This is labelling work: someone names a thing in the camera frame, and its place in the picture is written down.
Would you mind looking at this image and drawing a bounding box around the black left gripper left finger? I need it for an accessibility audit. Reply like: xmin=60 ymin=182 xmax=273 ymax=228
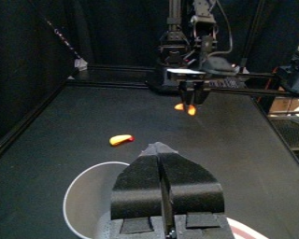
xmin=99 ymin=142 xmax=170 ymax=239

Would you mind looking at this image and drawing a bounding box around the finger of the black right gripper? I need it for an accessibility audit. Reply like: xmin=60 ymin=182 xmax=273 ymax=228
xmin=194 ymin=80 xmax=214 ymax=105
xmin=178 ymin=80 xmax=196 ymax=105

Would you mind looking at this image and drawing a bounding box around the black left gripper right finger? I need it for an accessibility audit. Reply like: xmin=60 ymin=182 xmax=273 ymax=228
xmin=156 ymin=142 xmax=236 ymax=239

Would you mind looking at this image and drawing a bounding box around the orange toy tangerine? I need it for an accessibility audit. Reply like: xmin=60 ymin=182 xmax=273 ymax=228
xmin=174 ymin=102 xmax=198 ymax=117

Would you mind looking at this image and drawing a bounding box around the round plate with white rim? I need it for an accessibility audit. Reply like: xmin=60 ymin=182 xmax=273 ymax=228
xmin=63 ymin=161 xmax=132 ymax=239

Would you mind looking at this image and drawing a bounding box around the yellow and red toy fruit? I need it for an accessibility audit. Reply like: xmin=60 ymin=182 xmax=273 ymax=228
xmin=108 ymin=134 xmax=136 ymax=148

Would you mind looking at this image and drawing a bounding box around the white pink striped object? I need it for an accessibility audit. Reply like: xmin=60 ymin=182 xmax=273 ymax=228
xmin=226 ymin=217 xmax=271 ymax=239

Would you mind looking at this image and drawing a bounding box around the brown cardboard box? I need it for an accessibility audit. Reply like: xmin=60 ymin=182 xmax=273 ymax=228
xmin=269 ymin=97 xmax=299 ymax=115

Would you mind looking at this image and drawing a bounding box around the black gear beside table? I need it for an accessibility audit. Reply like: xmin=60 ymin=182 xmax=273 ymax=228
xmin=275 ymin=57 xmax=299 ymax=96

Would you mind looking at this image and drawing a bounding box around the black mesh chair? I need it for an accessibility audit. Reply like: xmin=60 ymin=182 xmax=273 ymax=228
xmin=269 ymin=115 xmax=299 ymax=162

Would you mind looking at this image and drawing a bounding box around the black cloth curtain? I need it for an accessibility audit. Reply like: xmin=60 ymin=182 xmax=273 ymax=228
xmin=0 ymin=0 xmax=170 ymax=144

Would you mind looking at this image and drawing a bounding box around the black frame crossbar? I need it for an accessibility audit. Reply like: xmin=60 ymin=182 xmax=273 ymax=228
xmin=207 ymin=72 xmax=299 ymax=99

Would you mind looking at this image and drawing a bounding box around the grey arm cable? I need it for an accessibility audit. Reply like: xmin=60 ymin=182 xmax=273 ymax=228
xmin=206 ymin=0 xmax=235 ymax=60

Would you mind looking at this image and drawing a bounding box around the white tag on frame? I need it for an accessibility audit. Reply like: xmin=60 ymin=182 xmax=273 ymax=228
xmin=73 ymin=58 xmax=89 ymax=72

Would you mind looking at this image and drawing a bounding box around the thin dotted diagonal cord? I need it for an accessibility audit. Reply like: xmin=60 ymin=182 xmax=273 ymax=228
xmin=28 ymin=0 xmax=83 ymax=60

